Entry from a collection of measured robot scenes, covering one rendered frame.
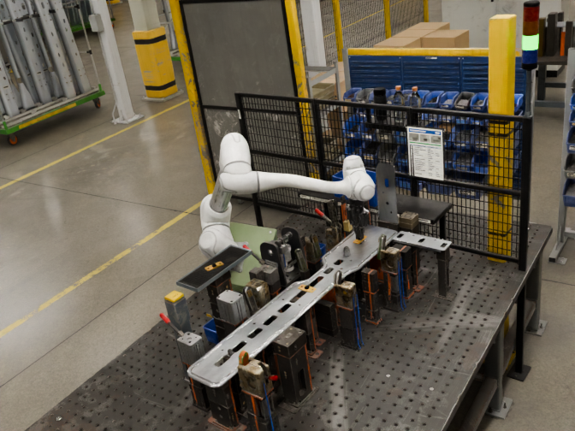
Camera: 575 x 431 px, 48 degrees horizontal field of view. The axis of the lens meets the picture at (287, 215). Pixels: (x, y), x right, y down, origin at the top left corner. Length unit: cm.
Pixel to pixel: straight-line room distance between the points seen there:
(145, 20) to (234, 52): 512
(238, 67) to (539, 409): 348
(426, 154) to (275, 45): 209
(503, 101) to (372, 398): 154
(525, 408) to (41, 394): 294
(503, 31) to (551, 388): 197
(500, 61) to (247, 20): 261
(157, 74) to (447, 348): 828
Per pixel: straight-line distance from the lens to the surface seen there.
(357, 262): 314
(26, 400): 455
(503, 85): 329
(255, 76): 544
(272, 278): 301
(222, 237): 346
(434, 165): 354
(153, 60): 1056
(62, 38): 1083
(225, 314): 284
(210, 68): 575
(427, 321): 322
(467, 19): 968
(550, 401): 389
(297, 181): 300
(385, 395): 283
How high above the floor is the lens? 261
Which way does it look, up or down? 26 degrees down
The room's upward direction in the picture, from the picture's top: 8 degrees counter-clockwise
